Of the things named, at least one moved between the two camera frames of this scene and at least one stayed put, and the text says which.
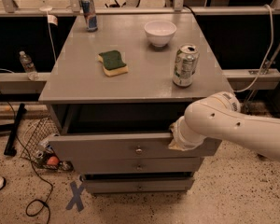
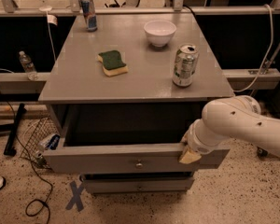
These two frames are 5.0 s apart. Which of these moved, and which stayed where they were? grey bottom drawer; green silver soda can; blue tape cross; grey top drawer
Moved: grey top drawer
Stayed: green silver soda can; grey bottom drawer; blue tape cross
